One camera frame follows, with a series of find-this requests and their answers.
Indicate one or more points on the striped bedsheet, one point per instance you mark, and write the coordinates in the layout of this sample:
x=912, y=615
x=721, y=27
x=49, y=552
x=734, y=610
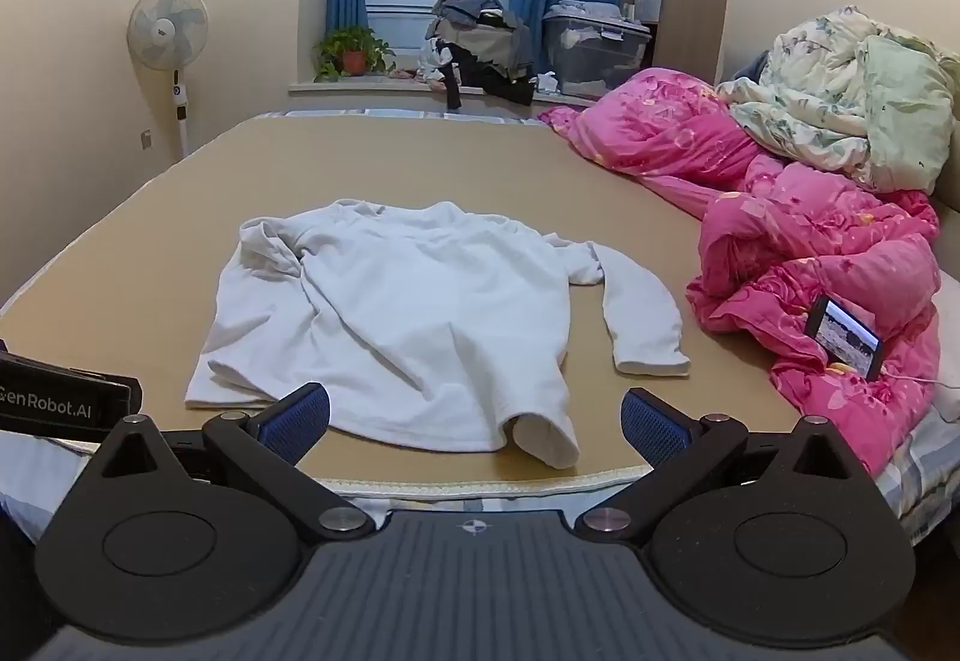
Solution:
x=926, y=473

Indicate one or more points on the cream green floral quilt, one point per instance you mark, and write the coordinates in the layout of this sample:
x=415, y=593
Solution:
x=855, y=91

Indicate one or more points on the pile of dark clothes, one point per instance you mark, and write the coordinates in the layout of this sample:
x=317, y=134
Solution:
x=480, y=42

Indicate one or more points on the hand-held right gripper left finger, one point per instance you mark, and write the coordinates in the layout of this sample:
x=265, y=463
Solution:
x=301, y=418

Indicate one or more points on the tan bed mat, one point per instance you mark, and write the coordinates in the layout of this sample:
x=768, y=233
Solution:
x=150, y=241

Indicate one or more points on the white long-sleeve shirt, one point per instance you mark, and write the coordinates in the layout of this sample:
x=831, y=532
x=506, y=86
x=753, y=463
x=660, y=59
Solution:
x=412, y=301

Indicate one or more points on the white standing fan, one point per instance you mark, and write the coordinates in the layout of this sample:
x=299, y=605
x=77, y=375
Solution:
x=166, y=27

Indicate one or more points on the pink floral quilt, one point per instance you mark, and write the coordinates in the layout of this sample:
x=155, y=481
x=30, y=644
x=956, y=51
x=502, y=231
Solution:
x=795, y=233

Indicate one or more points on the black smartphone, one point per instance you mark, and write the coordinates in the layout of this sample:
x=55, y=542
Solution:
x=846, y=338

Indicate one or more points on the white plastic container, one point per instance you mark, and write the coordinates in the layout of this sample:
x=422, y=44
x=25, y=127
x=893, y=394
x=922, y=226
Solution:
x=648, y=4

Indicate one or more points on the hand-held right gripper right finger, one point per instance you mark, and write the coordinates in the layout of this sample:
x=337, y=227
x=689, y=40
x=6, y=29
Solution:
x=651, y=425

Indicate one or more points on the clear plastic storage box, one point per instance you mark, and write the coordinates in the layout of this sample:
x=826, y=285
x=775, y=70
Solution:
x=592, y=49

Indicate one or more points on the potted green plant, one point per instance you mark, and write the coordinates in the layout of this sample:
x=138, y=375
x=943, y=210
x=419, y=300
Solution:
x=352, y=47

